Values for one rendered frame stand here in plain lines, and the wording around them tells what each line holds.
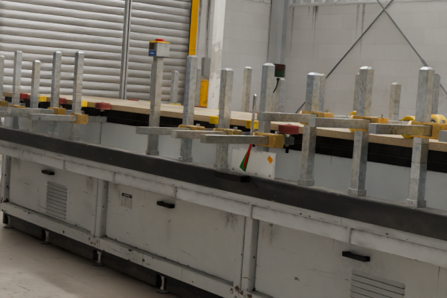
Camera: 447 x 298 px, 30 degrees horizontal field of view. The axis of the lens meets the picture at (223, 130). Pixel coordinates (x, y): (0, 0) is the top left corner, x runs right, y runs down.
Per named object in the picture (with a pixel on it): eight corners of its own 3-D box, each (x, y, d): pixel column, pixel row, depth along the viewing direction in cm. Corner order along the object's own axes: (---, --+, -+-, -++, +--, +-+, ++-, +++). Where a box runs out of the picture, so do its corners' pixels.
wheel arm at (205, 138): (205, 146, 298) (205, 134, 298) (199, 144, 300) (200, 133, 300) (294, 146, 325) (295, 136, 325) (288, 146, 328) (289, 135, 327)
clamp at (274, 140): (273, 148, 314) (274, 134, 314) (250, 144, 324) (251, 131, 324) (284, 148, 317) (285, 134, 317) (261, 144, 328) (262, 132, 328)
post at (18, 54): (12, 131, 496) (16, 50, 494) (9, 130, 499) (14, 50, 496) (17, 131, 498) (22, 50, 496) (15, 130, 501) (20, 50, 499)
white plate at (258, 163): (273, 179, 314) (274, 153, 313) (229, 171, 334) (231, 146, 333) (273, 179, 314) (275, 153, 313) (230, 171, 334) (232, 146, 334)
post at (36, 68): (30, 144, 477) (35, 60, 474) (27, 143, 480) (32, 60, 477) (36, 144, 479) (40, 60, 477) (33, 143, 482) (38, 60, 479)
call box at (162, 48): (156, 58, 375) (157, 40, 375) (148, 58, 381) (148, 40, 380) (169, 59, 379) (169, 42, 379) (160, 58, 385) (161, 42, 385)
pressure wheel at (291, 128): (286, 153, 320) (288, 124, 319) (272, 151, 326) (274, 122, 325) (301, 153, 324) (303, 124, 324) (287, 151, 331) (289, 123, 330)
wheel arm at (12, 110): (10, 115, 437) (10, 106, 437) (7, 114, 440) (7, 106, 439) (83, 118, 464) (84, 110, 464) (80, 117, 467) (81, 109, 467)
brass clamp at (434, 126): (438, 140, 255) (440, 123, 254) (404, 136, 265) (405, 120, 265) (451, 140, 258) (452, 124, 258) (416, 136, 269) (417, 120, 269)
